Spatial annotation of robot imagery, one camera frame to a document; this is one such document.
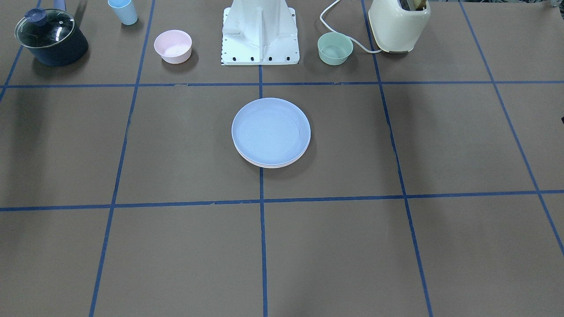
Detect mint green bowl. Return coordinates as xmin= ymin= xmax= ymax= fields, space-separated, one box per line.
xmin=317 ymin=32 xmax=354 ymax=66

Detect cream white plate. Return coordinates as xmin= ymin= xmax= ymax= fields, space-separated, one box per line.
xmin=240 ymin=153 xmax=301 ymax=169

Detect pink plate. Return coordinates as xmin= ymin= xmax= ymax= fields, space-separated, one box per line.
xmin=237 ymin=150 xmax=306 ymax=169

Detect cream toaster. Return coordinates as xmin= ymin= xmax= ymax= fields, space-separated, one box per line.
xmin=368 ymin=0 xmax=431 ymax=54

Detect light blue plate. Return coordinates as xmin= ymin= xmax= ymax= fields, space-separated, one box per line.
xmin=231 ymin=98 xmax=312 ymax=164

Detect dark blue pot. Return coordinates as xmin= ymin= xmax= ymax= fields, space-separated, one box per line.
xmin=27 ymin=0 xmax=89 ymax=66

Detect white power cable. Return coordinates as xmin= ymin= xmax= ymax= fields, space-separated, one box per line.
xmin=319 ymin=0 xmax=382 ymax=54

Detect light blue cup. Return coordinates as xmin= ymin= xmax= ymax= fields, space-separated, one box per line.
xmin=108 ymin=0 xmax=138 ymax=26

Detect glass pot lid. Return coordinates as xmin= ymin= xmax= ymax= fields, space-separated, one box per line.
xmin=14 ymin=8 xmax=77 ymax=48

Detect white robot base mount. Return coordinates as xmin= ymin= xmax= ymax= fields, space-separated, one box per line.
xmin=220 ymin=0 xmax=300 ymax=66

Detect pink bowl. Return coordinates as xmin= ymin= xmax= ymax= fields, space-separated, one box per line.
xmin=153 ymin=29 xmax=192 ymax=64

